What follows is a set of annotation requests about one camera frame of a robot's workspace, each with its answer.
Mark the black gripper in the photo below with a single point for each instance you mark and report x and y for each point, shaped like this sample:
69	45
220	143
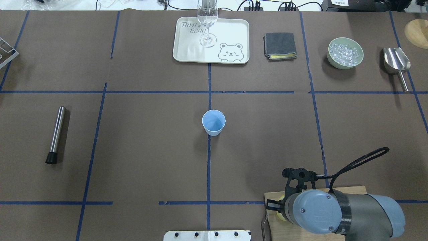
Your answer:
273	204

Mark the lemon slice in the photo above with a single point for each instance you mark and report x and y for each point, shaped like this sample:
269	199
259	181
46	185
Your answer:
281	217

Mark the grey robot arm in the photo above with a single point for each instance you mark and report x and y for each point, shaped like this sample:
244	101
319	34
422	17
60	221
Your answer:
358	217

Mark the light blue paper cup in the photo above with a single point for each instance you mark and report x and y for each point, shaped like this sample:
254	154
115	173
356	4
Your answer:
213	122

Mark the wooden cutting board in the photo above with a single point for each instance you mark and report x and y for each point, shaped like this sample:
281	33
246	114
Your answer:
275	229

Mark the folded grey yellow cloth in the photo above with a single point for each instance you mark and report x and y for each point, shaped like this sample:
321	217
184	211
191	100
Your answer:
279	46

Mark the cream bear tray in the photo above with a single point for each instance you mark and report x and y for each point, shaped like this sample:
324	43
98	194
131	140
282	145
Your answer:
231	47

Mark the green bowl of ice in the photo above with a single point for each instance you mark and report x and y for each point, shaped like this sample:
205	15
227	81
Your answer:
344	53

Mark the steel ice scoop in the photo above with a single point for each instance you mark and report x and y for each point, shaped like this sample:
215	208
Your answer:
396	62

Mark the black power strip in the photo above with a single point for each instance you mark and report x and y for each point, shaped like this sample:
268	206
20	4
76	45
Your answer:
274	6

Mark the clear wine glass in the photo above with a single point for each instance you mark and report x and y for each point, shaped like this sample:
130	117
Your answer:
207	15

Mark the steel muddler black tip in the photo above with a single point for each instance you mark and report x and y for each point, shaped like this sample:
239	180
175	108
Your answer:
52	156

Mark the round wooden board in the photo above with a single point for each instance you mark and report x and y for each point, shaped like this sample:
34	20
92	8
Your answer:
416	31

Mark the white rack at edge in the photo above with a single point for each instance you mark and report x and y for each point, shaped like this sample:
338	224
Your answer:
7	53

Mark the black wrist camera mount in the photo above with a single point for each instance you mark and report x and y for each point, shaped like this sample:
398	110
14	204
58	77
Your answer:
302	176

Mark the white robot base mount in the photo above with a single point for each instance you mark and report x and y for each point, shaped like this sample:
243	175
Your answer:
208	235

